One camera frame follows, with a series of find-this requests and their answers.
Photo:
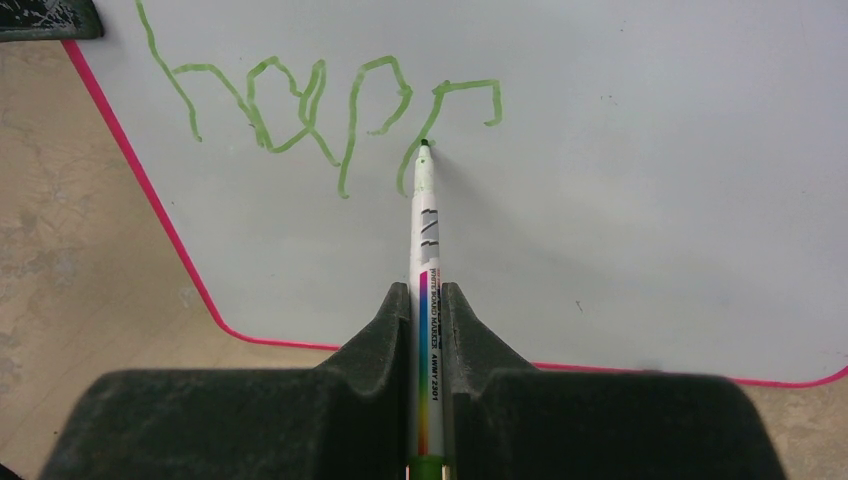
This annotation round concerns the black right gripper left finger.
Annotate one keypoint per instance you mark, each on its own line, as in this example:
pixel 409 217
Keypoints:
pixel 342 419

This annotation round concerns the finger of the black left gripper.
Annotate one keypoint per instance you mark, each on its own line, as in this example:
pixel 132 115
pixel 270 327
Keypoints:
pixel 35 20

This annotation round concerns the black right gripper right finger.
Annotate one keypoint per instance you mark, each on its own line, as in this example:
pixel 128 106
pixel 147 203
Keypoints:
pixel 507 419

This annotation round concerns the white marker pen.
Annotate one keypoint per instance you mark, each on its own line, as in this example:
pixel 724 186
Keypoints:
pixel 427 441

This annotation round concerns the pink framed whiteboard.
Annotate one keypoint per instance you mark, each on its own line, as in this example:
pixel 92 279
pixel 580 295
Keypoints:
pixel 656 185

